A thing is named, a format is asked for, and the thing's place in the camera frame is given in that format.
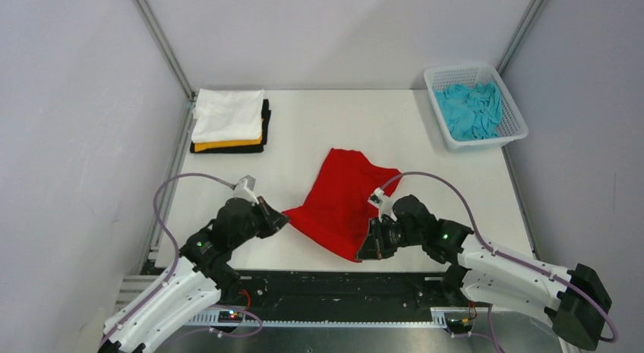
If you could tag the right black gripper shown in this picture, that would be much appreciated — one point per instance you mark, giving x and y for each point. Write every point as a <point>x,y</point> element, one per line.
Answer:
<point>375,247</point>

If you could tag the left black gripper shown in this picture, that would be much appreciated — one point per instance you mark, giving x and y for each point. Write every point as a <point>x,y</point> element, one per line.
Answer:
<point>273,219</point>

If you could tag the red t shirt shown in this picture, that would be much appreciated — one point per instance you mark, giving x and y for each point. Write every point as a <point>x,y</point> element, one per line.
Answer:
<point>336,211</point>

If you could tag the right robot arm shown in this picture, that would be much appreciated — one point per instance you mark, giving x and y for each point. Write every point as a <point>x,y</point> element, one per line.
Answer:
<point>573,302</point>

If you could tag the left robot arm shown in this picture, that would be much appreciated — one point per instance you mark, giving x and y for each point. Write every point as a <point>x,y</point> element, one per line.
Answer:
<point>195,281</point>

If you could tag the yellow folded t shirt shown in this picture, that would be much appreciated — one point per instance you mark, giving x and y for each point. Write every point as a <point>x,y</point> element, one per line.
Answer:
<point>229,144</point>

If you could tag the left controller board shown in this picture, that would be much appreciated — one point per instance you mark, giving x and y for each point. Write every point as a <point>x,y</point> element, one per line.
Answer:
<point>230,316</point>

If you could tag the controller board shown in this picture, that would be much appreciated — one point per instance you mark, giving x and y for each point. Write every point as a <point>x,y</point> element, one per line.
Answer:
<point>459,328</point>
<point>230,316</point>

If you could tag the white folded t shirt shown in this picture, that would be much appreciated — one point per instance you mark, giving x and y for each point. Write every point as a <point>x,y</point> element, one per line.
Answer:
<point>227,115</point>

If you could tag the right controller board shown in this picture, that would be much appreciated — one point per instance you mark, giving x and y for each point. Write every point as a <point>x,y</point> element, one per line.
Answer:
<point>459,328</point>

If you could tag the blue t shirt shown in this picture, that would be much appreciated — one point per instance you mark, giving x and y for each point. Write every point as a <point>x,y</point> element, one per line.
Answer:
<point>471,113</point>

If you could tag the white plastic basket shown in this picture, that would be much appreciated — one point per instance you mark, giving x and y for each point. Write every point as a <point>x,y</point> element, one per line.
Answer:
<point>512,126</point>

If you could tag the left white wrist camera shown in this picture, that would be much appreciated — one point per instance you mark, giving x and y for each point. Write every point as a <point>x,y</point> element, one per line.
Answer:
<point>244,189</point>

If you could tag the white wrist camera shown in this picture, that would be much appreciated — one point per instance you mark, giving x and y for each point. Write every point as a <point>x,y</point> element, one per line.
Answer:
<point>383,204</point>
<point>244,189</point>

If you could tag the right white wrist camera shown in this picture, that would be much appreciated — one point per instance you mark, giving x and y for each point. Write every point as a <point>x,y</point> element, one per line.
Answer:
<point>383,204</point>

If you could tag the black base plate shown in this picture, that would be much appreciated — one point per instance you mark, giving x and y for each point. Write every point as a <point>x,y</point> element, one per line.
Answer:
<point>335,297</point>

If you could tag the aluminium frame rail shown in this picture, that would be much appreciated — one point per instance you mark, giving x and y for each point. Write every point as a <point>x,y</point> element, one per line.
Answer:
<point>208,318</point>

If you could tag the left corner aluminium post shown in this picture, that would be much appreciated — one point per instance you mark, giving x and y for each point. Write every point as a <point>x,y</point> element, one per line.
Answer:
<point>146,12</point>

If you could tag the corner aluminium post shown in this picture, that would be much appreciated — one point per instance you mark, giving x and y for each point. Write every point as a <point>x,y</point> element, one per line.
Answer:
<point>146,12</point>
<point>528,19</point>

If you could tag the right corner aluminium post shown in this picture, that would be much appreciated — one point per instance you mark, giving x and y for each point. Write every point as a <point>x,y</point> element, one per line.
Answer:
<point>528,19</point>

